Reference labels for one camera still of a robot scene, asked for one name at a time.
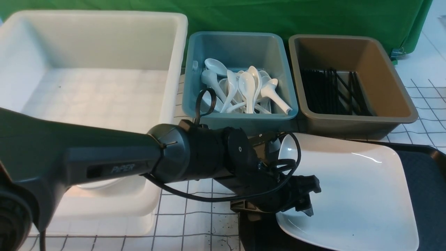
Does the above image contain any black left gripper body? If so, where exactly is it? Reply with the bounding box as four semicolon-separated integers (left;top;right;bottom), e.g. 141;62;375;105
216;135;321;213

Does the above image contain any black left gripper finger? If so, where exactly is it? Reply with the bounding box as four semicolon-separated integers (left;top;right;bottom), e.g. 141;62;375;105
294;195;314;217
230;200;265;213

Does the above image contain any white rectangular rice plate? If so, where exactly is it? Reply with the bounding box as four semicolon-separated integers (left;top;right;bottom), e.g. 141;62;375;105
276;133;419;251

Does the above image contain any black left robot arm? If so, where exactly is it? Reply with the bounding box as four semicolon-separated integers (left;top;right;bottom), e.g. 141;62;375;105
1;108;321;251

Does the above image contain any white grid tablecloth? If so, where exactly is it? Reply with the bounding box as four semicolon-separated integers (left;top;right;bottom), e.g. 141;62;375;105
13;26;445;251

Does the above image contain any pile of white spoons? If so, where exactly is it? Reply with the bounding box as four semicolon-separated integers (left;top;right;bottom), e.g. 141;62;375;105
195;58;292;115

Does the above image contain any blue plastic bin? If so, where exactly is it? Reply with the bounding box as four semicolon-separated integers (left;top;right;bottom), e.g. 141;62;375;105
182;31;299;136

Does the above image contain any pile of black chopsticks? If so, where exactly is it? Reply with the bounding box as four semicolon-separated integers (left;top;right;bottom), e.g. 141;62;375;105
300;68;374;116

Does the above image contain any black serving tray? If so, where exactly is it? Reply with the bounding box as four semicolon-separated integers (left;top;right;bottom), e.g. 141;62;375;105
239;142;446;251

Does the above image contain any brown plastic bin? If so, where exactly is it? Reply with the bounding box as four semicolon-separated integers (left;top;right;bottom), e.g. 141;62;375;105
289;35;418;140

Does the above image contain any metal clamp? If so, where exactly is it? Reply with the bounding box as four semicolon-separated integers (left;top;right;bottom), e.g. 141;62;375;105
389;47;406;61

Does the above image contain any large white plastic tub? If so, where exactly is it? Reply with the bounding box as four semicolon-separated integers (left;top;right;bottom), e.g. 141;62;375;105
0;10;188;236

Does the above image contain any green cloth backdrop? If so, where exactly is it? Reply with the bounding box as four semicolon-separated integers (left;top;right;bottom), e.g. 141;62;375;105
1;0;432;70

